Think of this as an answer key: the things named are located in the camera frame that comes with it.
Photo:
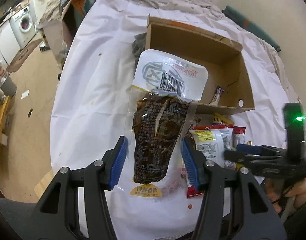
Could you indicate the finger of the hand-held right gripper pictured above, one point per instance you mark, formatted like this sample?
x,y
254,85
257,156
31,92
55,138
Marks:
x,y
243,158
252,148

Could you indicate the white washing machine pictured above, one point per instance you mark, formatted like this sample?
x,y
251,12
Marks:
x,y
24,23

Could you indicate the white red snack packet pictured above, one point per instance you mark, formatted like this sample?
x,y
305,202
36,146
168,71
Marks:
x,y
210,140

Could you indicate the person's right hand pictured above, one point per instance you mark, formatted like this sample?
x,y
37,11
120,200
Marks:
x,y
292,195

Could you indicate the blue yellow cartoon snack bag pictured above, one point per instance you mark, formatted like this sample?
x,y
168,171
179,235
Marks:
x,y
221,119

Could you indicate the red flat snack packet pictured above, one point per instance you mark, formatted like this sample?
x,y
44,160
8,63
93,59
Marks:
x,y
193,192

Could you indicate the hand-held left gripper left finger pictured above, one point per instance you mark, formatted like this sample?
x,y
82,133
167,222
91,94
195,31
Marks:
x,y
119,163

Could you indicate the green cushion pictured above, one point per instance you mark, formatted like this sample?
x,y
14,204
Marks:
x,y
252,31

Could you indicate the wooden chair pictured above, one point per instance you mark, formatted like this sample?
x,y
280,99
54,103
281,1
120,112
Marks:
x,y
0,132

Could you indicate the grey waste bin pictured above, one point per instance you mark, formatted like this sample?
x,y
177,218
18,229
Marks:
x,y
8,85

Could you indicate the white table cloth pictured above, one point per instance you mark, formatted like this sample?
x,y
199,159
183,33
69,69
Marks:
x,y
93,92

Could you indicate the brown door mat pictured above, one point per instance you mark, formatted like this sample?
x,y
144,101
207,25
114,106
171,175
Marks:
x,y
24,55

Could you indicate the clear braised food packet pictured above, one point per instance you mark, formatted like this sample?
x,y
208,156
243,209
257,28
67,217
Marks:
x,y
155,120

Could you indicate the small dark snack stick packet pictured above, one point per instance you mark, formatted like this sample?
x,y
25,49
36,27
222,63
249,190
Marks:
x,y
218,95

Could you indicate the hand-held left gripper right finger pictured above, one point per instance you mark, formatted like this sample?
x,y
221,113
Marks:
x,y
190,166

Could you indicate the brown cardboard box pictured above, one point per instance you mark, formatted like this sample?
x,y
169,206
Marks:
x,y
193,55

